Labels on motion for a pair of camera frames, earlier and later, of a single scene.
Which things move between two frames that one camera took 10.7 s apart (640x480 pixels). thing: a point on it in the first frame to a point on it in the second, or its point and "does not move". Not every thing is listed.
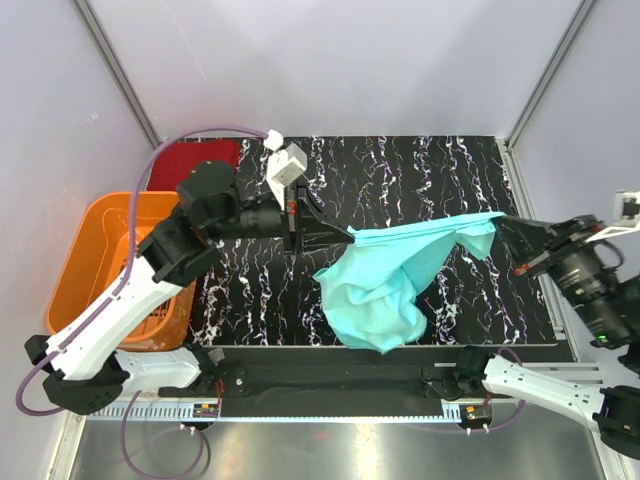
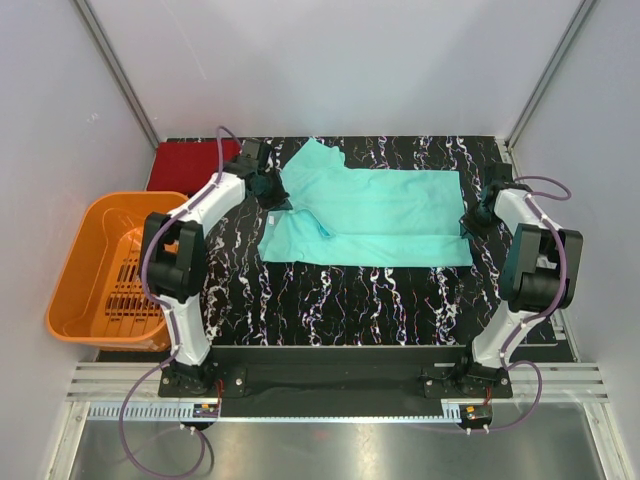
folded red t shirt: [177, 156] does not move
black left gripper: [291, 220] to [273, 192]
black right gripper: [538, 248] to [473, 220]
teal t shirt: [367, 294] to [365, 216]
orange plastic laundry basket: [94, 266] does not move
